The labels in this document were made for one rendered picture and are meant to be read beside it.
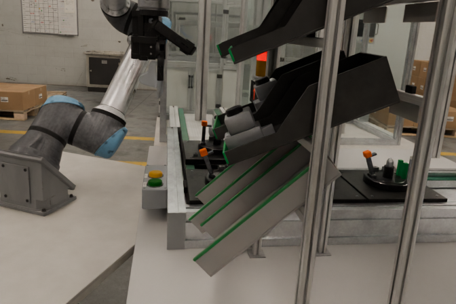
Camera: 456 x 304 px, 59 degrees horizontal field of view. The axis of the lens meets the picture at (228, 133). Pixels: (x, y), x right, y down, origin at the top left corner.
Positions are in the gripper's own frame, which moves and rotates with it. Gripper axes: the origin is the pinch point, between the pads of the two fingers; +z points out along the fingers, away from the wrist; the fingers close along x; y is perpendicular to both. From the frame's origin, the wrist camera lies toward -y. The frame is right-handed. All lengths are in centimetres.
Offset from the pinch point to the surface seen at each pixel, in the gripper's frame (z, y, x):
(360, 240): 36, -53, 12
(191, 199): 26.2, -8.2, 6.2
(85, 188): 37, 25, -29
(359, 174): 26, -64, -13
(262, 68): -5.5, -30.8, -21.8
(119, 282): 123, 23, -101
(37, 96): 96, 191, -539
